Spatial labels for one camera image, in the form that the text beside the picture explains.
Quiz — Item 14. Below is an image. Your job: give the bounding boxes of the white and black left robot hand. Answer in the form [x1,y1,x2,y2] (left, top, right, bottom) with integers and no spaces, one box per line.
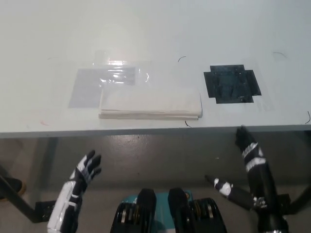
[47,150,102,233]

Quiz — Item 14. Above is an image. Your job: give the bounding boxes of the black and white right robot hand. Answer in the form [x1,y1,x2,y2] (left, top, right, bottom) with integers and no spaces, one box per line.
[205,125,288,219]

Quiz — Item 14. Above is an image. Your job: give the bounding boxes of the white napkin stack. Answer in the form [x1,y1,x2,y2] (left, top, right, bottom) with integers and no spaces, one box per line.
[98,85,204,120]

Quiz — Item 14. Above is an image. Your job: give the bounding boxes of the black metal table leg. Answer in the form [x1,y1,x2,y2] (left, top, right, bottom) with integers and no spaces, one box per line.
[0,167,58,223]
[279,178,311,216]

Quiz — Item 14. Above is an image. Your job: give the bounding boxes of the black shoe with tan sole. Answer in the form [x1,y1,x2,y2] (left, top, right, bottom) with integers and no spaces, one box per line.
[0,176,26,200]

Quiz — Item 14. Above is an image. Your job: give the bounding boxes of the black tape patch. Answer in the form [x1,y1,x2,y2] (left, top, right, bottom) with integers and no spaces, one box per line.
[203,64,262,104]

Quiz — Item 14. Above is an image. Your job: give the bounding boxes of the clear plastic bag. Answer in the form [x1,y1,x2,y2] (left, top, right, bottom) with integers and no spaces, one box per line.
[68,67,137,109]

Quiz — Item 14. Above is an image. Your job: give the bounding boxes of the clear plastic sleeve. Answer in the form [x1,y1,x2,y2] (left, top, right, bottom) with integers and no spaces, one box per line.
[93,50,150,86]

